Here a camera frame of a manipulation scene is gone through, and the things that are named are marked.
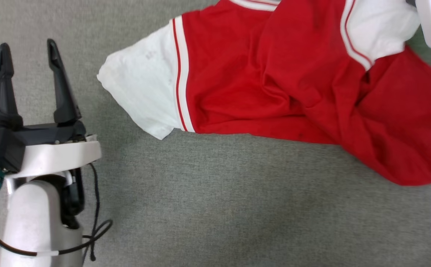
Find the grey and white left gripper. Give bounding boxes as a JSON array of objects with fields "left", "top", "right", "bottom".
[{"left": 0, "top": 39, "right": 102, "bottom": 179}]

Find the red and white shirt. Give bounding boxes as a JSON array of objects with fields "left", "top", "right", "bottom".
[{"left": 97, "top": 0, "right": 431, "bottom": 187}]

